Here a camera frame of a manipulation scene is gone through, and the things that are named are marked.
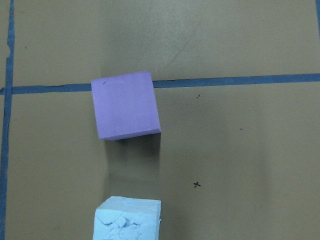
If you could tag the blue tape strip right vertical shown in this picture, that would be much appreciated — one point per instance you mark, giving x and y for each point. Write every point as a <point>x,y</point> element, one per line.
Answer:
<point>7,108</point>

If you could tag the purple foam block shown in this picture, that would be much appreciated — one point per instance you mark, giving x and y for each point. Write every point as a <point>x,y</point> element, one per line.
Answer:
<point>125,106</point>

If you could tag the blue tape strip crosswise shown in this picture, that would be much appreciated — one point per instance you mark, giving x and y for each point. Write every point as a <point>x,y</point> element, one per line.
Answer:
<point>178,83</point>

